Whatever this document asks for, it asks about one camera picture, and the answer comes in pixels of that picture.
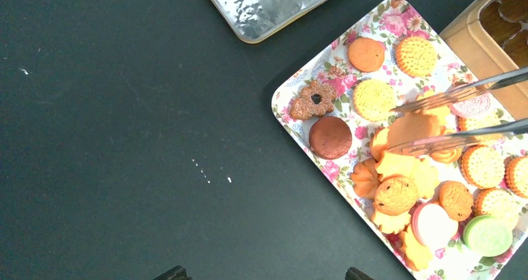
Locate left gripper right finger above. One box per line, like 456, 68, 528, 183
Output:
345, 267, 374, 280

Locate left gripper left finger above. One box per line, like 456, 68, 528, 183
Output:
153, 266, 192, 280

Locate white handled metal tongs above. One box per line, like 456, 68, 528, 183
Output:
387, 67, 527, 156

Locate pink sandwich cookie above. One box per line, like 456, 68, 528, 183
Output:
412, 203, 459, 251

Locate brown round chocolate cookie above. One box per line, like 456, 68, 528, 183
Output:
308, 116, 352, 159

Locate floral cookie tray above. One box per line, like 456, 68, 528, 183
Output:
271, 0, 527, 279

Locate green sandwich cookie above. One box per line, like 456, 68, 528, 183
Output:
463, 215, 513, 257

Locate brown flower cookie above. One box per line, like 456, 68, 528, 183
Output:
290, 80, 337, 121

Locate orange plain round cookie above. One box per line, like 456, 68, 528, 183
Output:
347, 37, 385, 72

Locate yellow dotted round biscuit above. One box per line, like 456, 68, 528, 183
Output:
395, 36, 438, 77

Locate gold cookie tin box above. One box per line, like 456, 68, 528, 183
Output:
440, 0, 527, 119

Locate silver tin lid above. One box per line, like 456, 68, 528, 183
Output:
211, 0, 327, 44

